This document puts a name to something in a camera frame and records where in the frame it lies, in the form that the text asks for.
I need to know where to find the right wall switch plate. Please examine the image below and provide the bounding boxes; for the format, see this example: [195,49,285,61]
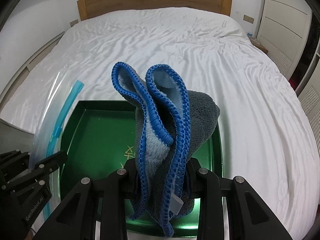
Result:
[243,15,254,24]

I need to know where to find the white bed duvet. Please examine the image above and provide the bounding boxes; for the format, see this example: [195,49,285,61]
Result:
[1,8,319,239]

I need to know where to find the white wardrobe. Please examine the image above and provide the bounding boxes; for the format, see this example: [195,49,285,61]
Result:
[254,0,320,136]

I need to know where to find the white radiator cover panels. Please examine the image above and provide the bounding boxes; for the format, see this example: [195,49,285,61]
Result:
[1,31,65,111]

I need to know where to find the right wooden nightstand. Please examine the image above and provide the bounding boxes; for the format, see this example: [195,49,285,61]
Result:
[250,38,268,54]

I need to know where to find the blue grey microfiber towel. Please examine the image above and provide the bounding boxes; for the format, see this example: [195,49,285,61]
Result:
[111,62,220,237]

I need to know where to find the green metal tray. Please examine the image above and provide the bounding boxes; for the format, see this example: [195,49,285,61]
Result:
[60,101,222,238]

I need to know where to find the left wall switch plate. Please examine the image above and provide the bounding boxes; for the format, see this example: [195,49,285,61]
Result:
[70,19,79,27]

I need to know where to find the wall switch plate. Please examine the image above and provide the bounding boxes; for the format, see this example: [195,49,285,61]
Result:
[70,19,79,27]
[243,15,254,24]

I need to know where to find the clear zip bag blue strip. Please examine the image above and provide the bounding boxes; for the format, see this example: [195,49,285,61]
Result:
[29,71,85,227]

